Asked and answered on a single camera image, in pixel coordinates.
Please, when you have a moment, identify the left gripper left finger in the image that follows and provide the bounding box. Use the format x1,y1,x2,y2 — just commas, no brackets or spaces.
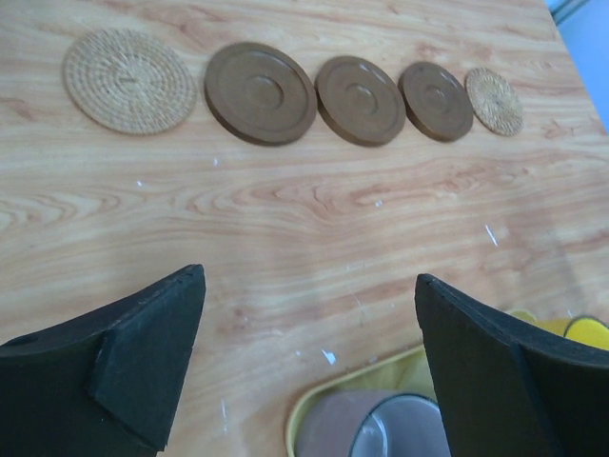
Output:
1,264,206,456

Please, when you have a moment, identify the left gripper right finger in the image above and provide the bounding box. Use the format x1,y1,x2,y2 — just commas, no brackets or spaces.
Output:
415,274,608,456

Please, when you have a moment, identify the yellow transparent cup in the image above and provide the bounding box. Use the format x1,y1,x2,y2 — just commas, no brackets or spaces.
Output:
563,316,609,351

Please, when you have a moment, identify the brown wooden coaster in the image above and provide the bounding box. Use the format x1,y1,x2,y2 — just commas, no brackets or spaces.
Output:
315,55,406,147
203,42,318,146
398,61,473,142

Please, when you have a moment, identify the woven rattan coaster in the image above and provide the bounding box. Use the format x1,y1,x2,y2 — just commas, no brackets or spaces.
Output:
465,68,523,137
62,29,197,136

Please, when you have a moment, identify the grey purple cup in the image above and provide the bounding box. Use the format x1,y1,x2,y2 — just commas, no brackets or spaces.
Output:
295,390,451,457

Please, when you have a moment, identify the yellow plastic tray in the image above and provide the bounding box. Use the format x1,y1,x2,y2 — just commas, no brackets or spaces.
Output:
285,308,572,457

